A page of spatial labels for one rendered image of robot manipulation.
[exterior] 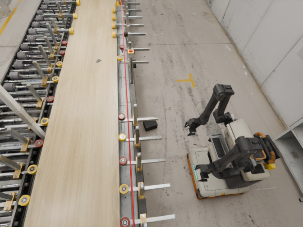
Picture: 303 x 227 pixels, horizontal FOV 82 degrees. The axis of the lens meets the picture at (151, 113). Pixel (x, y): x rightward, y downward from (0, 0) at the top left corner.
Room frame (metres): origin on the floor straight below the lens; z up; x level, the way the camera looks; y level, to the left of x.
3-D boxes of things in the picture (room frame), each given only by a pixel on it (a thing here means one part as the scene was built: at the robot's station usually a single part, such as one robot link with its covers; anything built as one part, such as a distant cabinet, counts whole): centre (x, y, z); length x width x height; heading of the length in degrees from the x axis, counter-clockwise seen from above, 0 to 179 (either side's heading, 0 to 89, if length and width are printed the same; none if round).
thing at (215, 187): (0.80, -0.98, 0.16); 0.67 x 0.64 x 0.25; 103
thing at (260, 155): (0.82, -1.09, 0.87); 0.23 x 0.15 x 0.11; 13
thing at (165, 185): (0.34, -0.03, 0.82); 0.43 x 0.03 x 0.04; 103
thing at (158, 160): (0.58, 0.02, 0.80); 0.43 x 0.03 x 0.04; 103
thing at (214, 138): (0.73, -0.70, 0.99); 0.28 x 0.16 x 0.22; 13
